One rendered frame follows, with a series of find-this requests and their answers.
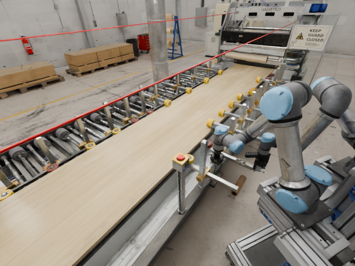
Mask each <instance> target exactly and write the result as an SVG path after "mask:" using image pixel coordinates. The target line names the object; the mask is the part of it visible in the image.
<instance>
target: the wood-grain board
mask: <svg viewBox="0 0 355 266"><path fill-rule="evenodd" d="M272 72H273V71H271V70H264V69H257V68H250V67H246V66H239V65H233V66H232V67H230V68H228V69H227V70H225V71H223V74H222V75H216V76H215V77H213V78H211V79H210V80H209V83H203V84H201V85H199V86H198V87H196V88H194V89H192V93H191V94H188V93H186V94H184V95H182V96H180V97H179V98H177V99H175V100H173V101H172V104H171V106H170V107H168V106H163V107H161V108H160V109H158V110H157V111H155V112H153V113H151V114H150V115H148V116H146V117H145V118H143V119H141V120H139V121H138V122H136V123H134V124H133V125H131V126H129V127H127V128H126V129H124V130H122V131H121V132H119V133H117V134H115V135H114V136H112V137H110V138H108V139H107V140H105V141H103V142H102V143H100V144H98V145H96V146H95V147H93V148H92V149H90V150H88V151H86V152H85V153H83V154H81V155H80V156H78V157H76V158H74V159H73V160H71V161H69V162H67V163H66V164H64V165H62V166H61V167H59V168H57V169H56V170H54V171H52V172H50V173H49V174H47V175H45V176H43V177H42V178H40V179H38V180H37V181H35V182H34V183H32V184H30V185H28V186H27V187H25V188H23V189H21V190H20V191H18V192H16V193H15V194H13V195H11V196H9V197H8V198H6V199H4V200H2V201H1V202H0V266H76V265H77V264H78V263H79V262H80V261H81V260H82V259H83V258H84V257H85V256H86V255H87V254H88V253H89V252H90V251H91V250H92V249H93V248H94V247H95V246H96V245H97V244H98V243H99V242H100V241H101V240H102V239H103V238H104V237H105V236H106V235H107V234H108V233H109V232H110V231H111V230H112V229H113V228H114V227H115V226H116V225H117V224H118V223H119V222H120V221H121V220H122V219H123V218H125V217H126V216H127V215H128V214H129V213H130V212H131V211H132V210H133V209H134V208H135V207H136V206H137V205H138V204H139V203H140V202H141V201H142V200H143V199H144V198H145V197H146V196H147V195H148V194H149V193H150V192H151V191H152V190H153V189H154V188H155V187H156V186H157V185H158V184H159V183H160V182H161V181H162V180H163V179H164V178H165V177H166V176H167V175H168V174H169V173H170V172H171V171H172V170H173V169H174V168H173V167H172V159H173V158H174V157H175V156H176V155H177V154H178V153H182V154H184V155H187V154H189V153H190V152H191V151H193V150H194V149H195V148H196V147H197V146H198V145H199V144H200V143H201V141H203V140H204V139H205V138H206V137H207V136H208V135H209V134H210V133H211V127H208V126H207V121H208V119H209V118H210V119H213V120H215V122H218V123H221V122H222V121H223V120H224V119H225V118H226V117H227V116H224V117H222V116H219V115H218V112H219V110H220V109H225V110H226V111H227V112H230V113H232V112H233V111H234V110H235V109H236V107H235V106H234V107H233V108H231V107H229V106H228V103H229V101H230V100H232V101H235V103H239V104H241V103H242V102H243V101H244V99H243V98H242V99H241V100H238V99H237V94H238V93H242V94H243V95H244V96H249V93H248V91H249V90H250V89H252V88H253V87H254V88H255V89H256V88H257V87H258V86H259V85H260V84H261V83H262V82H263V81H260V82H256V78H257V77H261V78H263V79H265V78H266V77H268V76H269V74H270V73H272Z"/></svg>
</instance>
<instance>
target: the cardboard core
mask: <svg viewBox="0 0 355 266"><path fill-rule="evenodd" d="M245 180H246V177H245V176H244V175H241V176H240V177H239V179H238V180H237V182H236V184H235V186H237V187H238V190H237V192H234V191H231V194H232V195H233V196H237V195H238V193H239V191H240V189H241V188H242V186H243V184H244V182H245Z"/></svg>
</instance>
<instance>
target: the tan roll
mask: <svg viewBox="0 0 355 266"><path fill-rule="evenodd" d="M223 55H225V58H230V59H238V60H246V61H254V62H261V63H267V61H274V62H282V60H275V59H268V56H266V55H257V54H248V53H239V52H228V53H225V54H223Z"/></svg>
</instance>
